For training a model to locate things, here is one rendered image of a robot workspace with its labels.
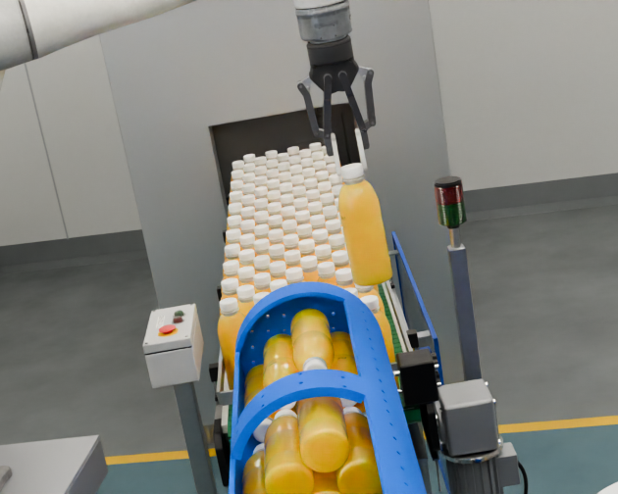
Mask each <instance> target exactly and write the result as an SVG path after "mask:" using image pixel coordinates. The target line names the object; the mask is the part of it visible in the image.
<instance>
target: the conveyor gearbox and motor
mask: <svg viewBox="0 0 618 494"><path fill-rule="evenodd" d="M438 396H439V400H438V401H435V402H434V406H435V411H436V417H437V424H438V435H439V439H440V442H439V444H440V450H439V453H440V454H441V455H442V456H443V457H444V458H445V459H446V466H447V473H448V480H449V487H450V494H504V492H503V487H505V486H511V485H517V484H520V474H519V469H520V470H521V472H522V474H523V477H524V494H528V478H527V474H526V471H525V469H524V467H523V466H522V464H521V463H520V462H519V461H518V458H517V454H516V452H515V450H514V447H513V445H512V443H511V442H508V443H503V439H502V437H501V435H500V434H499V431H498V423H497V415H496V407H495V400H493V398H492V397H491V394H490V393H489V389H488V383H487V382H485V381H484V380H483V379H475V380H469V381H463V382H458V383H452V384H446V385H442V386H441V387H438Z"/></svg>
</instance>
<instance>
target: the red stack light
mask: <svg viewBox="0 0 618 494"><path fill-rule="evenodd" d="M434 189H435V196H436V203H437V204H439V205H453V204H457V203H460V202H462V201H463V200H464V193H463V184H462V182H461V183H460V184H459V185H456V186H453V187H448V188H438V187H435V186H434Z"/></svg>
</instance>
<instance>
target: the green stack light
mask: <svg viewBox="0 0 618 494"><path fill-rule="evenodd" d="M437 211H438V223H439V224H440V225H443V226H454V225H460V224H462V223H464V222H465V221H467V216H466V208H465V200H463V201H462V202H460V203H457V204H453V205H439V204H437Z"/></svg>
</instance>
